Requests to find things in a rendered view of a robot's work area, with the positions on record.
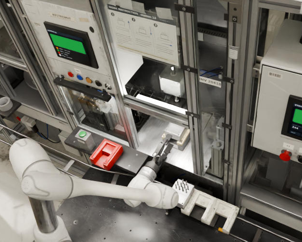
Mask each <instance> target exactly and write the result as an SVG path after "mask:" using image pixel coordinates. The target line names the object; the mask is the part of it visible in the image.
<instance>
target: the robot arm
mask: <svg viewBox="0 0 302 242"><path fill-rule="evenodd" d="M171 138H172V135H171V134H167V135H166V137H165V138H164V140H163V141H160V143H159V144H158V146H157V148H156V149H155V151H154V153H153V154H152V156H154V157H153V158H152V161H149V162H147V163H146V165H145V166H144V167H142V168H141V170H140V171H139V173H138V174H137V175H136V176H135V177H134V178H133V179H132V180H131V182H130V183H129V185H128V186H127V187H126V186H120V185H115V184H110V183H104V182H98V181H90V180H85V179H80V178H77V177H74V176H71V175H67V174H62V173H60V171H59V170H58V169H57V168H56V167H55V166H54V165H53V164H52V162H51V160H50V158H49V156H48V154H47V153H46V152H45V150H44V149H43V148H42V146H41V145H40V144H39V143H37V142H36V141H34V140H31V139H28V138H26V139H25V138H24V139H19V140H17V141H16V142H14V143H13V145H12V146H11V148H10V152H9V158H10V162H11V164H12V167H13V170H14V172H15V173H16V175H17V177H18V179H19V181H20V183H21V189H22V191H23V193H24V194H26V195H27V196H28V198H29V201H30V204H31V208H32V210H33V213H34V216H35V220H36V222H35V224H34V226H33V237H34V240H35V242H72V240H71V238H70V236H69V234H68V232H67V229H66V227H65V225H64V222H63V220H62V219H61V218H60V217H59V216H57V215H56V211H55V207H54V203H53V200H61V199H68V198H72V197H76V196H81V195H97V196H104V197H112V198H119V199H124V201H125V203H126V204H128V205H129V206H131V207H136V206H138V205H140V204H141V203H142V202H145V203H146V204H147V205H148V206H151V207H156V208H161V209H162V208H163V209H172V208H174V207H175V206H176V205H177V204H178V201H179V195H178V192H177V191H176V190H174V189H173V188H171V187H169V186H167V185H163V184H160V183H153V181H154V180H155V178H156V176H157V175H156V174H157V173H158V171H159V169H160V167H161V166H162V165H163V163H164V162H165V161H166V160H167V156H168V154H169V152H170V151H171V149H172V148H173V146H174V145H173V144H171V143H169V144H168V142H169V141H170V139H171ZM167 144H168V145H167ZM165 145H167V147H166V148H165V150H164V151H163V149H164V147H165ZM162 152H163V153H162ZM161 154H162V155H161Z"/></svg>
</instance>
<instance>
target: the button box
mask: <svg viewBox="0 0 302 242"><path fill-rule="evenodd" d="M82 131H84V130H80V131H79V132H78V133H77V134H76V136H75V137H76V139H77V141H78V143H79V145H80V148H82V149H84V150H86V151H89V152H91V151H92V150H93V148H94V147H95V146H96V145H95V142H94V140H93V138H92V135H91V133H89V132H86V131H84V132H86V135H85V136H84V137H80V136H79V133H80V132H82Z"/></svg>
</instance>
